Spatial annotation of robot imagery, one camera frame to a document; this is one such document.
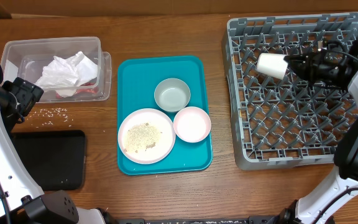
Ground black tray bin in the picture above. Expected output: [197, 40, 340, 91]
[12, 130, 87, 191]

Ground white napkin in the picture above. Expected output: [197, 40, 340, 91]
[35, 51, 98, 98]

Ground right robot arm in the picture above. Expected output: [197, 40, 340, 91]
[270, 40, 358, 223]

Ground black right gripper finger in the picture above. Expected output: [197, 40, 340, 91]
[284, 52, 316, 62]
[289, 67, 314, 83]

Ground cardboard backdrop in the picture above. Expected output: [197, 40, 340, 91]
[0, 0, 358, 19]

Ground grey dishwasher rack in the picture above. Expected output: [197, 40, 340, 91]
[223, 12, 358, 170]

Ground teal plastic tray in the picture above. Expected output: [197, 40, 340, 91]
[117, 55, 213, 175]

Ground red snack wrapper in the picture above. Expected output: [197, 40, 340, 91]
[55, 83, 99, 99]

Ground white plate with crumbs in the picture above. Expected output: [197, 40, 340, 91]
[117, 108, 176, 164]

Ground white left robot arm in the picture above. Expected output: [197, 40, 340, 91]
[0, 68, 116, 223]

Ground white cup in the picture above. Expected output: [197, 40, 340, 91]
[256, 53, 288, 80]

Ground scattered rice grains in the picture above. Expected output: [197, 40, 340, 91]
[25, 107, 74, 129]

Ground pink small bowl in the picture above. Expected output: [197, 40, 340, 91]
[173, 106, 211, 143]

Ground grey bowl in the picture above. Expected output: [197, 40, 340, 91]
[154, 78, 191, 113]

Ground clear plastic bin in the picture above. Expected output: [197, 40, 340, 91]
[1, 37, 112, 103]

